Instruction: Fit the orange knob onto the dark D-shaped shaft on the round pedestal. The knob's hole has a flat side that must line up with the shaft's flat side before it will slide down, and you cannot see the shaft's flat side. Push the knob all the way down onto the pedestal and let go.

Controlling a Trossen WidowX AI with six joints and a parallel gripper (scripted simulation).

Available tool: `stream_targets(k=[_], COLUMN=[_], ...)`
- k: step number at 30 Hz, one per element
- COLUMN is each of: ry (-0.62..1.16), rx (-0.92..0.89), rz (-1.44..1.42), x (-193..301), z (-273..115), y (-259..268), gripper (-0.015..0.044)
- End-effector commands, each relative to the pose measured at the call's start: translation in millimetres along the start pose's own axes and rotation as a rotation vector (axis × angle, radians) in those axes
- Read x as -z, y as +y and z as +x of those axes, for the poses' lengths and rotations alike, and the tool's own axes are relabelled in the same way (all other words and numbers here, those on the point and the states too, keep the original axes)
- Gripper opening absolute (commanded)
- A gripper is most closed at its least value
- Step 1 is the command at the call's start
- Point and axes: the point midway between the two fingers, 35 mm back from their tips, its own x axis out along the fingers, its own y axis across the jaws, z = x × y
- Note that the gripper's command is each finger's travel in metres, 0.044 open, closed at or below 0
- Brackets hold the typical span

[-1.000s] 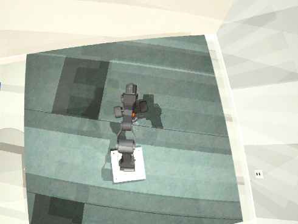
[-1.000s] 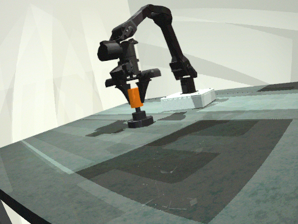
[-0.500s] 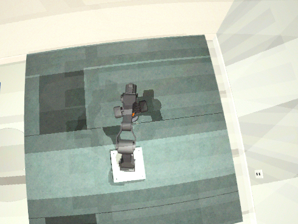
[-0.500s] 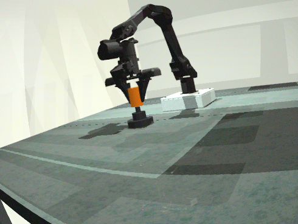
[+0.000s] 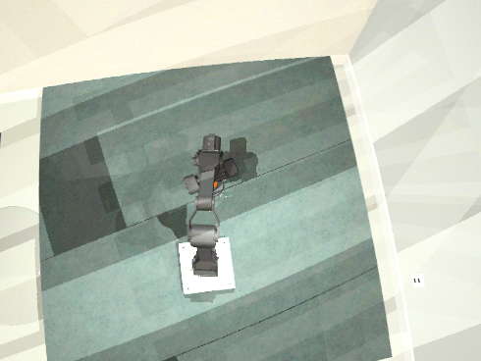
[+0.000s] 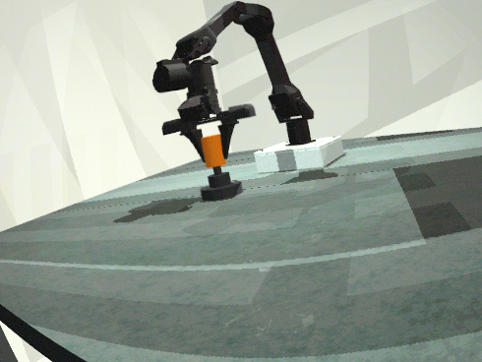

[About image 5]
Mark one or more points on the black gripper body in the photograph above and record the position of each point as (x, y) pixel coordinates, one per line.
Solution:
(230, 169)

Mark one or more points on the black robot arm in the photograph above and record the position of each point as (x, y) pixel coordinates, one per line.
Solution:
(204, 237)

